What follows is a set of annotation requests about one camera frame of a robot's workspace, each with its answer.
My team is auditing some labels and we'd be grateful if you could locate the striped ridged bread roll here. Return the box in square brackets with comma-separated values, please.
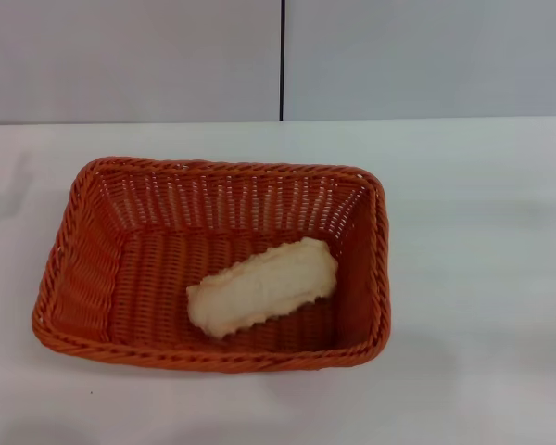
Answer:
[185, 236, 340, 340]

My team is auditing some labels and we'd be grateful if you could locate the orange woven plastic basket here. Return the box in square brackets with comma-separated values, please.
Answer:
[31, 156, 392, 375]

